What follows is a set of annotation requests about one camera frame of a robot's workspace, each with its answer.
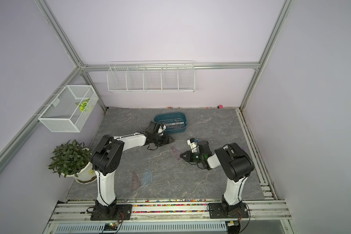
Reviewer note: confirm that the circuit board left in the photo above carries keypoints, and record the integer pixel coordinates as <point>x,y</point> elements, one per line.
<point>110,227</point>

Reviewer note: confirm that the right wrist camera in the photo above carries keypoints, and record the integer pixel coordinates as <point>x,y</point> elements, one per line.
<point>193,143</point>

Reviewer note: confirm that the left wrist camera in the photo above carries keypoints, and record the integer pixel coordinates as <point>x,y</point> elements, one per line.
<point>155,128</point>

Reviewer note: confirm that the circuit board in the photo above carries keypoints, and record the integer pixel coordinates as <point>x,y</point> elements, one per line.
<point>233,227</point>
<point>110,227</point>

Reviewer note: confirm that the blue protractor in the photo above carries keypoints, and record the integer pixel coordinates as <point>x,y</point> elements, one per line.
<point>147,178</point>

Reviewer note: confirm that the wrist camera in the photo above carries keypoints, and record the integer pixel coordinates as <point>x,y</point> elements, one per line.
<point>155,128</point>
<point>193,143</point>

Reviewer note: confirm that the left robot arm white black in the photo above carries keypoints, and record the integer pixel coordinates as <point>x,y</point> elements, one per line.
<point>107,156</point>

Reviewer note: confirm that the white wire wall shelf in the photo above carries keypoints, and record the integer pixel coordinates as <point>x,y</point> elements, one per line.
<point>151,76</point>

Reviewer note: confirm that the teal plastic storage box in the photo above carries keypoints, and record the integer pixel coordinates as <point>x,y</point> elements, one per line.
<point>160,117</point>

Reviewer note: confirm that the clear straight ruler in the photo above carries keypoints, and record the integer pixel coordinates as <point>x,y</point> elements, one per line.
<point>175,126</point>

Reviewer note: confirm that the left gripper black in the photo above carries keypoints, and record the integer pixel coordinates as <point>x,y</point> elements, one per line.
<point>166,140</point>

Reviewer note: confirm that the circuit board right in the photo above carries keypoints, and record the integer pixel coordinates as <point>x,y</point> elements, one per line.
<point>233,227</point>

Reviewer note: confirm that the white mesh basket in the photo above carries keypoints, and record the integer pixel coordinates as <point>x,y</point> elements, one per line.
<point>62,115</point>

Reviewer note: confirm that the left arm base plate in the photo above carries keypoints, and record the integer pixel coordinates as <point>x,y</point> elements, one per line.
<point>112,212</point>

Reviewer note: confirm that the pink triangle ruler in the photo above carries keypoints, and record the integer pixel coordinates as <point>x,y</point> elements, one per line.
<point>176,153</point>

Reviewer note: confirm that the potted green plant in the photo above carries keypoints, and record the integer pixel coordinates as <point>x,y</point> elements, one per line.
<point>72,159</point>

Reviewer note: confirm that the white vent grille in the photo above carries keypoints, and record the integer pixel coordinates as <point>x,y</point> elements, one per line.
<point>142,228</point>

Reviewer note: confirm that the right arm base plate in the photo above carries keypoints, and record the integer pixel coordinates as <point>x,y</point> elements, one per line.
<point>223,210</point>

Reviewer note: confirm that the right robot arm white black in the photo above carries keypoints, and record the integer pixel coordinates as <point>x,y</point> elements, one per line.
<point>235,162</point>

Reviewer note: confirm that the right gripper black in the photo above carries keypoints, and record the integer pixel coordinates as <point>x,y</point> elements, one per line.
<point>188,158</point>

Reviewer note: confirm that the green leaf toy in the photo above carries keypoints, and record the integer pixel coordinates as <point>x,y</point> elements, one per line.
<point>84,106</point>

